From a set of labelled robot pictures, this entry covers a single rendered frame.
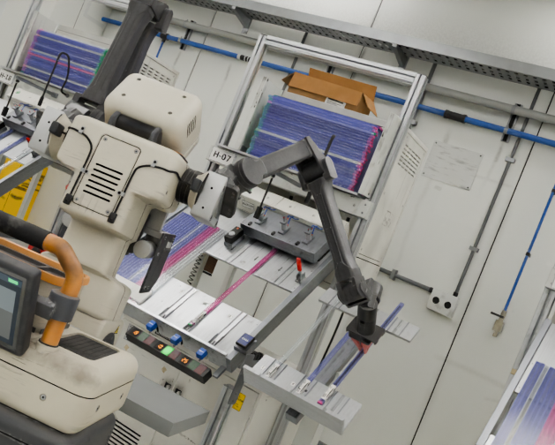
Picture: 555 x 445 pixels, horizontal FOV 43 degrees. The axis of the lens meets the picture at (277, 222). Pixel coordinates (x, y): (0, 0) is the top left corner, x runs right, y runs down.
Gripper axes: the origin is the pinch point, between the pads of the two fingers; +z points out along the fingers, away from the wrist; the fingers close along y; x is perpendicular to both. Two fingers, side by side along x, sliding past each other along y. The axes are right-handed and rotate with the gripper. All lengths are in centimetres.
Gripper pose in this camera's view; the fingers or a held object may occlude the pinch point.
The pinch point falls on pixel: (363, 350)
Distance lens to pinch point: 219.1
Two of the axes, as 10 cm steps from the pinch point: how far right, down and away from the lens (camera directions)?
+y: -8.2, -3.4, 4.7
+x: -5.8, 5.0, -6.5
